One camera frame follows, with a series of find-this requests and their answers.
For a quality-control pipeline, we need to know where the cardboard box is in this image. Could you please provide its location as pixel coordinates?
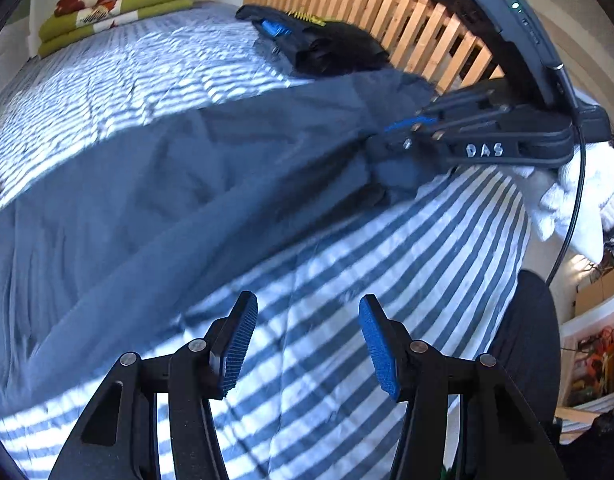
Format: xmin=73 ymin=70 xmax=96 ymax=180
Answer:
xmin=573 ymin=266 xmax=614 ymax=317

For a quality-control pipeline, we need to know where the person's right hand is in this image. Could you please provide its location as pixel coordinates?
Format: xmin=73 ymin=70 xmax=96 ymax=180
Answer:
xmin=507 ymin=141 xmax=614 ymax=263

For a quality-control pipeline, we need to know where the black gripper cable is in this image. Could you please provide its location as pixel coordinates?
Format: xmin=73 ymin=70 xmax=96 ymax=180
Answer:
xmin=546 ymin=65 xmax=588 ymax=288

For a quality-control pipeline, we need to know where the blue striped bed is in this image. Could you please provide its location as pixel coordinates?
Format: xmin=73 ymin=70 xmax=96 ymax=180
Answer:
xmin=0 ymin=2 xmax=532 ymax=480

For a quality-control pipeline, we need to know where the wooden slatted bed rail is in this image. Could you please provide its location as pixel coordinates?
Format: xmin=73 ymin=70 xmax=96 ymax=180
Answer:
xmin=243 ymin=0 xmax=505 ymax=97

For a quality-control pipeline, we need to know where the person's dark clothing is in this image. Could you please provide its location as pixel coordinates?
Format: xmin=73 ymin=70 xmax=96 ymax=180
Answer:
xmin=487 ymin=270 xmax=562 ymax=431

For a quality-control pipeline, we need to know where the dark grey folded garment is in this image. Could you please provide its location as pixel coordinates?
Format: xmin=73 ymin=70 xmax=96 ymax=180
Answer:
xmin=254 ymin=35 xmax=338 ymax=80

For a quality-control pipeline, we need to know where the black garment yellow print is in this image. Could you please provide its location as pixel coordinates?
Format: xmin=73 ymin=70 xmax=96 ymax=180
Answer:
xmin=235 ymin=4 xmax=392 ymax=73

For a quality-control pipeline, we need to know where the grey checkered shirt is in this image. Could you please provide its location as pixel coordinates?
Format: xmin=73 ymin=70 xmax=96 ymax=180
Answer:
xmin=0 ymin=69 xmax=442 ymax=418

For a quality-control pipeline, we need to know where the dark cloth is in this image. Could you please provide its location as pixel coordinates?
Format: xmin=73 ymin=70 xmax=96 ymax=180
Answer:
xmin=557 ymin=410 xmax=614 ymax=480

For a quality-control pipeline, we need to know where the white storage bin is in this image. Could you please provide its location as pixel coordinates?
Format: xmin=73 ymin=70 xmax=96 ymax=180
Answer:
xmin=559 ymin=305 xmax=614 ymax=408

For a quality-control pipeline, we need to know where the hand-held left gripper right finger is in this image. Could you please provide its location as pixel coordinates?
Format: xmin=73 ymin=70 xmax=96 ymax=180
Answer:
xmin=359 ymin=294 xmax=568 ymax=480

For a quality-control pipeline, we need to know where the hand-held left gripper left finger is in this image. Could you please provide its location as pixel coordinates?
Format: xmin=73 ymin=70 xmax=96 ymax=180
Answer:
xmin=47 ymin=291 xmax=258 ymax=480

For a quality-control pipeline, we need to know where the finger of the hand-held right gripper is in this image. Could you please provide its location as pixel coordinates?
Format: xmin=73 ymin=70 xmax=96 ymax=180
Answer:
xmin=366 ymin=130 xmax=452 ymax=168
xmin=384 ymin=79 xmax=510 ymax=134

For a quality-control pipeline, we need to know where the green patterned folded blanket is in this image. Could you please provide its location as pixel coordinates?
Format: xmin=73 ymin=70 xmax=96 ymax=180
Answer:
xmin=39 ymin=0 xmax=198 ymax=41
xmin=37 ymin=0 xmax=195 ymax=58

